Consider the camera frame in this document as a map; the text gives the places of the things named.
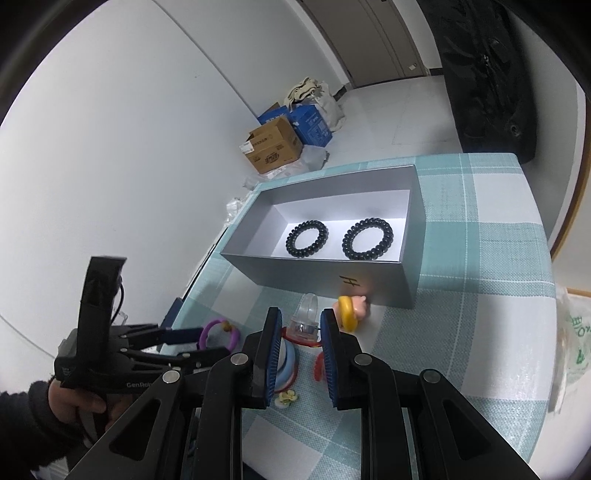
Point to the cream canvas bag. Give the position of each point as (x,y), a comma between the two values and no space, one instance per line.
(309,92)

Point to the yellow flower hair clip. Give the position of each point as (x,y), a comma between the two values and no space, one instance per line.
(286,398)

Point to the blue cardboard carton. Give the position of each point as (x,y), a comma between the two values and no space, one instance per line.
(314,124)

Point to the clear plastic bag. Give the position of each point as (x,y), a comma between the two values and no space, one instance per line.
(316,157)

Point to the white green-printed plastic bag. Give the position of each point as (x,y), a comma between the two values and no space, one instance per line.
(575,350)

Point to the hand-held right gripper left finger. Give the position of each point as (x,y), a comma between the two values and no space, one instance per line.
(273,350)

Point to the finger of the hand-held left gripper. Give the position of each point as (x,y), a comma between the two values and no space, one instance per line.
(203,356)
(182,335)

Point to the white plastic packets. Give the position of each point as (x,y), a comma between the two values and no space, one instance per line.
(234,210)

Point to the grey cardboard box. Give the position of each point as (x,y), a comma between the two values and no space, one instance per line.
(323,277)

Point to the blue pacifier with flower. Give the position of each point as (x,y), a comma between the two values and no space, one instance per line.
(292,364)

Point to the teal checked tablecloth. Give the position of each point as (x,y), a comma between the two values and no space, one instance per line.
(461,277)

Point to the person's left forearm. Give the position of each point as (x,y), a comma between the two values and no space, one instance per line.
(32,429)

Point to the grey door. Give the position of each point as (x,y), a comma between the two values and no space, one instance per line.
(383,37)

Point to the brown cardboard carton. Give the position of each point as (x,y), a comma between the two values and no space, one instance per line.
(272,147)

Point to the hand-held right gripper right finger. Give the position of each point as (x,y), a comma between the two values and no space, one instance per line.
(328,355)

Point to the pink pig charm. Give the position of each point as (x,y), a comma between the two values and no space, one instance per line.
(361,307)

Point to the black coat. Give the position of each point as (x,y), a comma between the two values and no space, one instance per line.
(480,78)

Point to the person's left hand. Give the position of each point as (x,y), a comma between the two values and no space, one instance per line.
(76,406)

